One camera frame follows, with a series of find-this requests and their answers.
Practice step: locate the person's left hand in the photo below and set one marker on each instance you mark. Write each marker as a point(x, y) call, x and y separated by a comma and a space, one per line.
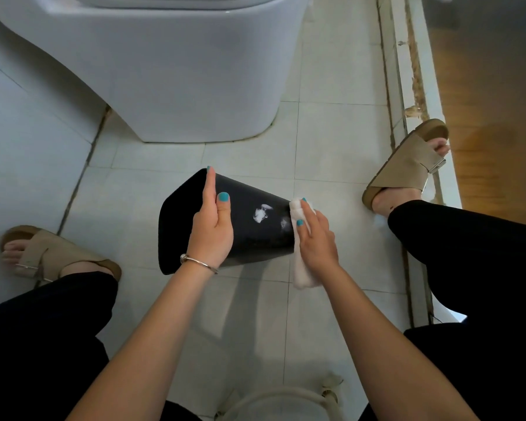
point(210, 232)

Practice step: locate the person's right hand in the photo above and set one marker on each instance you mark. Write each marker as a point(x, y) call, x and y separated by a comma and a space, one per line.
point(317, 245)

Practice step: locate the white cleaning cloth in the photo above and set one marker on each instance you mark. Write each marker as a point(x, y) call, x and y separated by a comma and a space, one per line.
point(300, 271)

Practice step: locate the black plastic waste bin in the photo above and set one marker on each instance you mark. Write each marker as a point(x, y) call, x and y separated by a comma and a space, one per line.
point(254, 232)

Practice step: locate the person's left forearm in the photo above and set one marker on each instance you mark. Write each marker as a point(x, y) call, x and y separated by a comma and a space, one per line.
point(140, 346)

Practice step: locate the person's right forearm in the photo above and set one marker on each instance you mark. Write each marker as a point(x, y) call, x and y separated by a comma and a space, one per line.
point(394, 350)

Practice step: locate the person's right beige sandal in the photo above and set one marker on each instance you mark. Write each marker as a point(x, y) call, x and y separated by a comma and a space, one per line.
point(405, 166)

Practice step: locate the person's beige sandal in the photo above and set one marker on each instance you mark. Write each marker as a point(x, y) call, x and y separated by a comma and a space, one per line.
point(405, 166)
point(48, 256)

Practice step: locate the person's black trousers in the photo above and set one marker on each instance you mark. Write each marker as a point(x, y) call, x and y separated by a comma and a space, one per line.
point(464, 267)

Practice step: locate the person's left beige sandal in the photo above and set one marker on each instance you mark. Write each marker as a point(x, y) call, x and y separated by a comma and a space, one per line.
point(48, 256)

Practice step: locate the white toilet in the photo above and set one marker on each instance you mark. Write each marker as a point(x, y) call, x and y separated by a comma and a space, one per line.
point(158, 70)

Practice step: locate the white door threshold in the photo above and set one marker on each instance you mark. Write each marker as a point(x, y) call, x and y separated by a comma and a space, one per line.
point(405, 61)

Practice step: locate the white toilet seat lid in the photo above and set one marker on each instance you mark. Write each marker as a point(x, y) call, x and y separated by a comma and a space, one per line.
point(175, 0)

